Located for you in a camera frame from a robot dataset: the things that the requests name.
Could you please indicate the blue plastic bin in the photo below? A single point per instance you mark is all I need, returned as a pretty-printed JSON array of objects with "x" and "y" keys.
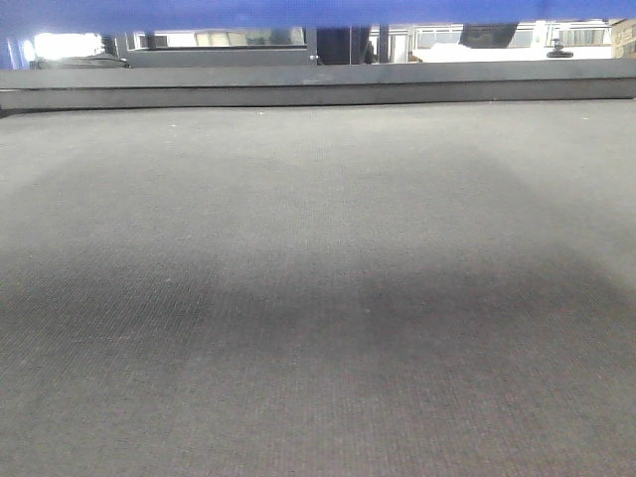
[{"x": 148, "y": 34}]

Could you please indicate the dark grey conveyor belt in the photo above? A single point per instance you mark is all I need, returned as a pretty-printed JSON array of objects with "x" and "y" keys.
[{"x": 423, "y": 290}]

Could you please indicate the black conveyor end frame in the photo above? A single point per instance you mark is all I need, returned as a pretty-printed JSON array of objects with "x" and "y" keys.
[{"x": 316, "y": 86}]

